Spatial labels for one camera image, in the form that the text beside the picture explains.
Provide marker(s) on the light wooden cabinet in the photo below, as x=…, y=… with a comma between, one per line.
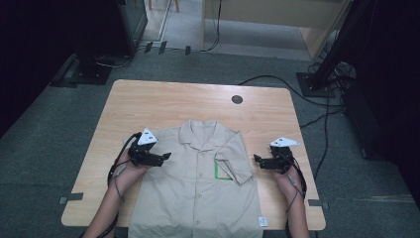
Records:
x=280, y=13

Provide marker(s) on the person's right hand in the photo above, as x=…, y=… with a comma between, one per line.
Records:
x=292, y=185

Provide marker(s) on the black metal stand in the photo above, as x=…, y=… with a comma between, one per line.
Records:
x=313, y=84

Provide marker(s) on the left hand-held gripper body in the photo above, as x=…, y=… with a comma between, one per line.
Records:
x=145, y=157

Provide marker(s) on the black floor tape strip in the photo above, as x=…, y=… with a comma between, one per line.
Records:
x=188, y=50
x=162, y=47
x=148, y=47

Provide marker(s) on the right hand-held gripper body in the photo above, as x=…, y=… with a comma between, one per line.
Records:
x=280, y=160

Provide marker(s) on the dark equipment box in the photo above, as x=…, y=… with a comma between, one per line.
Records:
x=366, y=125

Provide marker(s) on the person's left hand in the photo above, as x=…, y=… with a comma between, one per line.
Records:
x=127, y=178

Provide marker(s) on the black monitor on stand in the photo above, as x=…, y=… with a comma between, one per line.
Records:
x=99, y=33

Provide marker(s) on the beige short-sleeved shirt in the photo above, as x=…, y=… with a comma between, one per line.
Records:
x=198, y=198

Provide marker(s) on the grey tape piece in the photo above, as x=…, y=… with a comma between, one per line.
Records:
x=317, y=203
x=74, y=197

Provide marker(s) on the dark round table grommet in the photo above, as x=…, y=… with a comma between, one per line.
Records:
x=237, y=99

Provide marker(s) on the dark curtain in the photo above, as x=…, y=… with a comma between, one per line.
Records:
x=396, y=82
x=29, y=49

